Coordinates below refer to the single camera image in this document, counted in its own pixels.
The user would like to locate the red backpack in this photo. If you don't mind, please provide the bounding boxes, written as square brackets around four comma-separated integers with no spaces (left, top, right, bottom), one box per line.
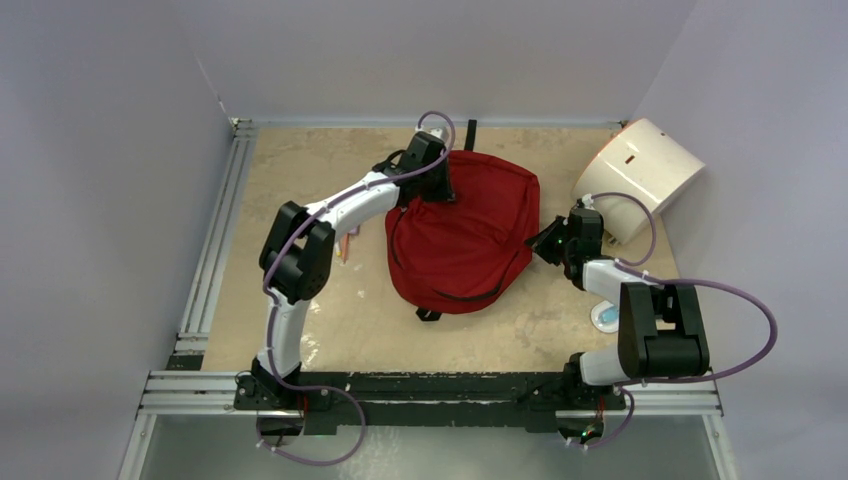
[384,121,540,322]

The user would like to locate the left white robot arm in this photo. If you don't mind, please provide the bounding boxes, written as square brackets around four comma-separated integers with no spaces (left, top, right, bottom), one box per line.
[251,127,455,409]

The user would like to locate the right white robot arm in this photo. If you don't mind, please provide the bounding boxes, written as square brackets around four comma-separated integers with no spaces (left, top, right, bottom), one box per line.
[525,207,710,407]

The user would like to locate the orange pencil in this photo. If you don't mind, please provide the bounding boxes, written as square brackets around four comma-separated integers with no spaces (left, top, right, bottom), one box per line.
[340,233,354,264]

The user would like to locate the cream round lunch box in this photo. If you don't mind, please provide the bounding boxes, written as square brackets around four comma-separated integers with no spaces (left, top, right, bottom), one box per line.
[571,118,705,216]

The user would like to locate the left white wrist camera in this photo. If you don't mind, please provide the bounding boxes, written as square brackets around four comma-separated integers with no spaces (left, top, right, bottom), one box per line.
[420,127,449,143]

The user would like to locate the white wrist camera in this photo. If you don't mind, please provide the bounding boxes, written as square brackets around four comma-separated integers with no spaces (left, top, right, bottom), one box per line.
[579,194,595,210]
[420,127,449,143]

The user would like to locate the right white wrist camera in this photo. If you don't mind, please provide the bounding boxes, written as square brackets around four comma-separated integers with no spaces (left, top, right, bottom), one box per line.
[579,194,595,210]

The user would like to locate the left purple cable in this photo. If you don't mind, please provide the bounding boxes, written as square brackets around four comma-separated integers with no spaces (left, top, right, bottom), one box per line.
[254,110,457,466]

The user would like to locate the purple cable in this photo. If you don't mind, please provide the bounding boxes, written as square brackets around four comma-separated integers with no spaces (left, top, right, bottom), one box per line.
[566,192,780,452]
[254,110,457,466]

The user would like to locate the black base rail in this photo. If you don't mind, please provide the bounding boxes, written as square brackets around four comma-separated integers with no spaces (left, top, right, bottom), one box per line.
[233,366,626,435]

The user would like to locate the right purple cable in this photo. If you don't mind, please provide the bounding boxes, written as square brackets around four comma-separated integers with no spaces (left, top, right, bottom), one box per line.
[566,192,780,452]

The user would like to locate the aluminium frame rails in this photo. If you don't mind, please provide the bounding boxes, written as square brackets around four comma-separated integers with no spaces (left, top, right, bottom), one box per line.
[120,121,737,479]

